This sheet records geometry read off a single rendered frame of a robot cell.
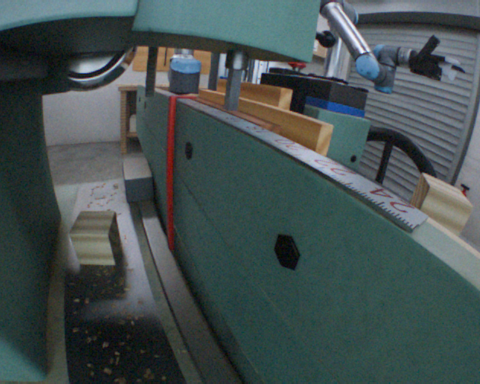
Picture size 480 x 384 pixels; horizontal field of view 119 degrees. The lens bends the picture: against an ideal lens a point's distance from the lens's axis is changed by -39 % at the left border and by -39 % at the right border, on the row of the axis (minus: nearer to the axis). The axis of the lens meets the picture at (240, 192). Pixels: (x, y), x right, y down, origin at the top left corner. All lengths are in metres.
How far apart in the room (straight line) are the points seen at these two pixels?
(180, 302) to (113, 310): 0.06
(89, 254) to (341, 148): 0.34
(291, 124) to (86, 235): 0.20
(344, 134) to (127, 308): 0.33
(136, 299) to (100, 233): 0.07
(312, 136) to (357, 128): 0.20
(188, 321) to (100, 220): 0.13
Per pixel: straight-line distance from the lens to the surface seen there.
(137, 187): 0.31
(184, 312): 0.19
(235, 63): 0.19
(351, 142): 0.36
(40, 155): 0.27
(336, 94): 0.33
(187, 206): 0.17
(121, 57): 0.29
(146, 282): 0.23
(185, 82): 0.87
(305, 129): 0.17
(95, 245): 0.24
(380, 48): 0.97
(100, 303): 0.22
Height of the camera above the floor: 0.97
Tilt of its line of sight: 27 degrees down
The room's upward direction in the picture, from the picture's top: 9 degrees clockwise
